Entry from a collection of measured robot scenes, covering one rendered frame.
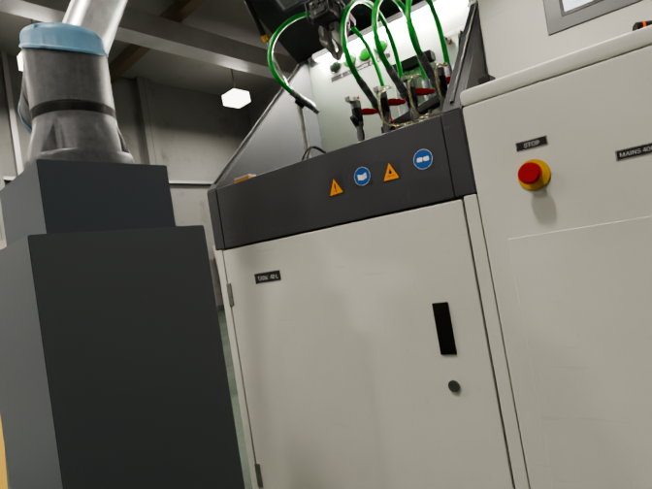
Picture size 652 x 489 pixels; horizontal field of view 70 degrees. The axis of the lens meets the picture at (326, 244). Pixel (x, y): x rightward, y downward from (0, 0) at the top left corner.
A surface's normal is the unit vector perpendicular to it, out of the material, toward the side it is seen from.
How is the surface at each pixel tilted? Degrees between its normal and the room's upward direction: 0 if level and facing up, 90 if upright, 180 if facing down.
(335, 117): 90
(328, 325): 90
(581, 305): 90
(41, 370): 90
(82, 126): 73
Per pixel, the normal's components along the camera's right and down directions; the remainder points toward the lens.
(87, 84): 0.77, -0.15
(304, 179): -0.56, 0.06
